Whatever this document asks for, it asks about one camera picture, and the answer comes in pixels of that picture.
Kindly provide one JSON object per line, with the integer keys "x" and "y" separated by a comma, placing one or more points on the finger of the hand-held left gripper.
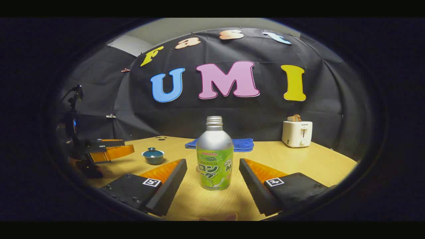
{"x": 106, "y": 143}
{"x": 114, "y": 153}

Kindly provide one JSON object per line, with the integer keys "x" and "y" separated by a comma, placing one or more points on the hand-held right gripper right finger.
{"x": 254, "y": 186}

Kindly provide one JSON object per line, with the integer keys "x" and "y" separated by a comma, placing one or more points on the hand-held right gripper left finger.
{"x": 171, "y": 186}

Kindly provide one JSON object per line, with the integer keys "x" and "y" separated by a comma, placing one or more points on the teal teacup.
{"x": 153, "y": 160}

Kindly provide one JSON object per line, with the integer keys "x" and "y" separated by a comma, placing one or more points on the silver green-label water bottle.
{"x": 214, "y": 146}

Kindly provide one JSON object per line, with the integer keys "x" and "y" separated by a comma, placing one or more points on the metal cloth clip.
{"x": 110, "y": 116}

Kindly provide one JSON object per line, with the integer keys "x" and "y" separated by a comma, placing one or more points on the blue towel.
{"x": 243, "y": 145}

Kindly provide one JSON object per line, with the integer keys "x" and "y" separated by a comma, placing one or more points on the white toaster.
{"x": 296, "y": 134}

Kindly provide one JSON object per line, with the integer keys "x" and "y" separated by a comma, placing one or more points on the black backdrop cloth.
{"x": 232, "y": 116}

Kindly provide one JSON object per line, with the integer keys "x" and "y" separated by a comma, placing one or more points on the toast slice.
{"x": 294, "y": 118}

